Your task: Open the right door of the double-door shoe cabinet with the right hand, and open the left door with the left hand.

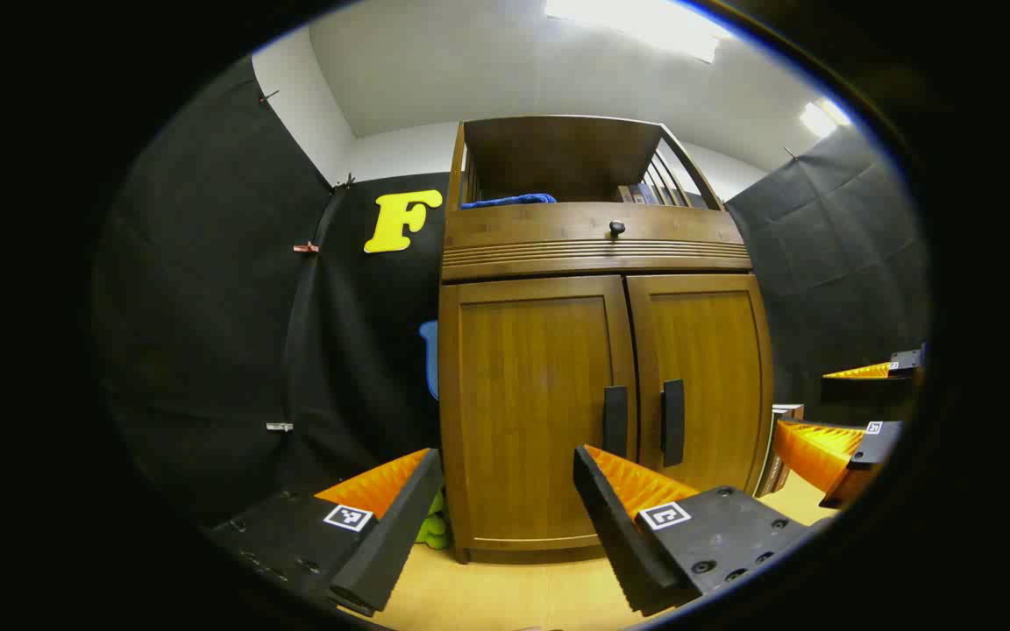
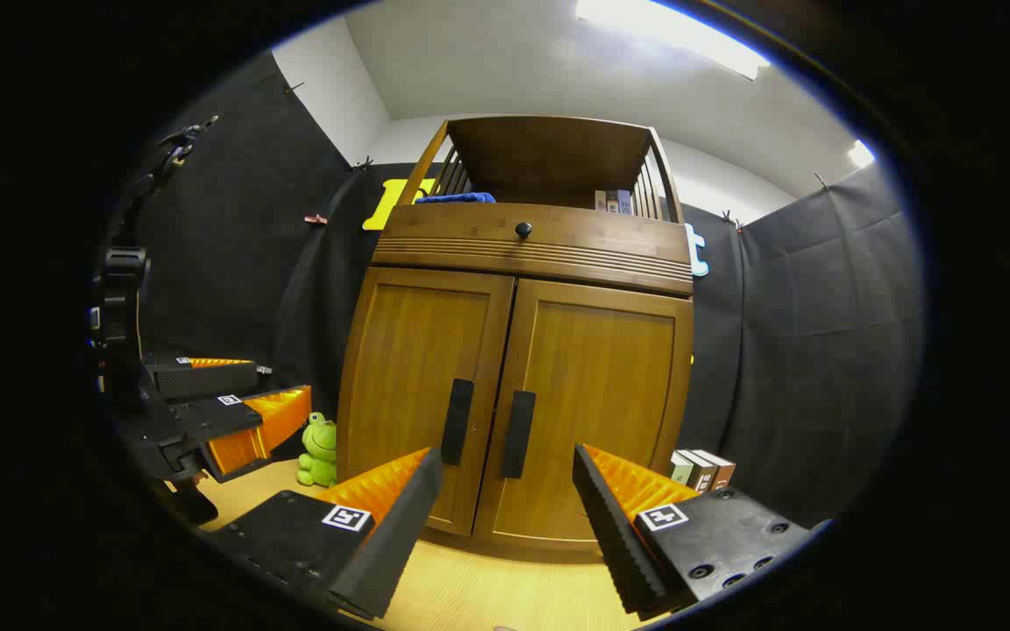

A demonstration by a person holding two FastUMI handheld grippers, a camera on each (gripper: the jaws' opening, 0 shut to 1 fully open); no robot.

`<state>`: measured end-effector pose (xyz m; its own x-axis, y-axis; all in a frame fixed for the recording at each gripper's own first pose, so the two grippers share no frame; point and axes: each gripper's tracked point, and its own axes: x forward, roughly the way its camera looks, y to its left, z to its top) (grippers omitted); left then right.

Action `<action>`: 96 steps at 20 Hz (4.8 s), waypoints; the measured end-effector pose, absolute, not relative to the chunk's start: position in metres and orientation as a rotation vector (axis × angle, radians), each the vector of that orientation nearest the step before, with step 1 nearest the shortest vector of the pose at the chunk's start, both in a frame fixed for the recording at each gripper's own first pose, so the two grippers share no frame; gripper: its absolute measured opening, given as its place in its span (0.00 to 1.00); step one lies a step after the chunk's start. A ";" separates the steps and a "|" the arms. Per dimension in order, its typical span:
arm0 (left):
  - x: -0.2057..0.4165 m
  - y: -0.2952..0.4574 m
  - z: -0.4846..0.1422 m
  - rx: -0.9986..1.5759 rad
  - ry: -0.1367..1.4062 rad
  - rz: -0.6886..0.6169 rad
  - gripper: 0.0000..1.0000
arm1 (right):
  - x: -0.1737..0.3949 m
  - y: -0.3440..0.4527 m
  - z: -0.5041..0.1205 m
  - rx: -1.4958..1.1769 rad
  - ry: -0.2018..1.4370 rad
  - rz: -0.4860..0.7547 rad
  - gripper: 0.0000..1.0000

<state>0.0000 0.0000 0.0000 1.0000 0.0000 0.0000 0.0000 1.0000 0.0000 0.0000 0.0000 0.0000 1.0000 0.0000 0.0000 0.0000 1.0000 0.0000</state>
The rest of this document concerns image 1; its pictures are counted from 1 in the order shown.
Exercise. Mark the small ceiling light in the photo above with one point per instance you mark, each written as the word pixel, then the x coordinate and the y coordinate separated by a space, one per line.
pixel 821 118

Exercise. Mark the wooden shoe cabinet door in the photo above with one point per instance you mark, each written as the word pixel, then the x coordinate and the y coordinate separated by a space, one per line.
pixel 522 394
pixel 715 368

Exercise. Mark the large ceiling light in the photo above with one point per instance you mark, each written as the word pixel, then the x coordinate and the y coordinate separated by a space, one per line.
pixel 636 22

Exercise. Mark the blue cloth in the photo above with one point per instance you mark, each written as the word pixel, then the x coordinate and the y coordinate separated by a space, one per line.
pixel 509 201

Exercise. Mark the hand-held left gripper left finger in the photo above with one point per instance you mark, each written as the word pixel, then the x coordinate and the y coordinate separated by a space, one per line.
pixel 391 543

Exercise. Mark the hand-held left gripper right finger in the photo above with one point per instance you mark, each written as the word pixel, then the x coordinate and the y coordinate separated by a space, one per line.
pixel 615 535

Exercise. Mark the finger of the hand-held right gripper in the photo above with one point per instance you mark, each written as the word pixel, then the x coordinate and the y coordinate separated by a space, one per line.
pixel 821 451
pixel 864 391

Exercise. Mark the wooden double-door shoe cabinet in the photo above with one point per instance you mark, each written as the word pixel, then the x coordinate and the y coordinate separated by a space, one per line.
pixel 558 254

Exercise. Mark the black drawer knob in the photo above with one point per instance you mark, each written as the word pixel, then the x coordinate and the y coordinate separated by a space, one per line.
pixel 616 228

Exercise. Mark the green toy frog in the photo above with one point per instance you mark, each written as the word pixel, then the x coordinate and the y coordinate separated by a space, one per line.
pixel 433 526

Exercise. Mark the row of books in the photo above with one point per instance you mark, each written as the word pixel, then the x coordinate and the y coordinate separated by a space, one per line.
pixel 641 194

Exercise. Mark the black backdrop cloth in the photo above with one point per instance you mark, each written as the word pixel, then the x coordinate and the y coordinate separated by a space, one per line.
pixel 207 307

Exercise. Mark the red clip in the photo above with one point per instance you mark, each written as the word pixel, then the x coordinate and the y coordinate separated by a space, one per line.
pixel 305 248

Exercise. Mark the wooden cabinet drawer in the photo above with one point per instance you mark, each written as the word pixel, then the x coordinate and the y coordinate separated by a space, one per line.
pixel 540 237

